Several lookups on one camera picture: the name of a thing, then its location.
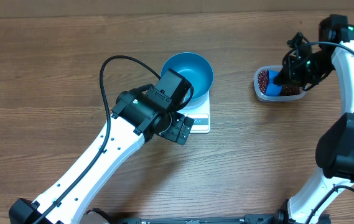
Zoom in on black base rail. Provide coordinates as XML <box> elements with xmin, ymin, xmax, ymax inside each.
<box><xmin>83</xmin><ymin>207</ymin><xmax>332</xmax><ymax>224</ymax></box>

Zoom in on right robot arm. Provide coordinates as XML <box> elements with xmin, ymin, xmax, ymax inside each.
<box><xmin>272</xmin><ymin>14</ymin><xmax>354</xmax><ymax>223</ymax></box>

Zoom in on red adzuki beans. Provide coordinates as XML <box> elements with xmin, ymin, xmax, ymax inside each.
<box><xmin>258</xmin><ymin>70</ymin><xmax>301</xmax><ymax>96</ymax></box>

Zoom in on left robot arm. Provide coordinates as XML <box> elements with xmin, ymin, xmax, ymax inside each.
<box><xmin>9</xmin><ymin>69</ymin><xmax>193</xmax><ymax>223</ymax></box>

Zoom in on clear plastic container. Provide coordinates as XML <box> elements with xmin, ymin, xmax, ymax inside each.
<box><xmin>253</xmin><ymin>65</ymin><xmax>305</xmax><ymax>103</ymax></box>

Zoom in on white digital kitchen scale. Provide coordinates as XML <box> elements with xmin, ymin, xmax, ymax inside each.
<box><xmin>179</xmin><ymin>91</ymin><xmax>211</xmax><ymax>134</ymax></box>

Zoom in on blue metal bowl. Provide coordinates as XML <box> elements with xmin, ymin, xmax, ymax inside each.
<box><xmin>161</xmin><ymin>52</ymin><xmax>214</xmax><ymax>101</ymax></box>

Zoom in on blue plastic measuring scoop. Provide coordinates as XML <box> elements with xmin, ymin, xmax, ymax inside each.
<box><xmin>265</xmin><ymin>70</ymin><xmax>282</xmax><ymax>96</ymax></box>

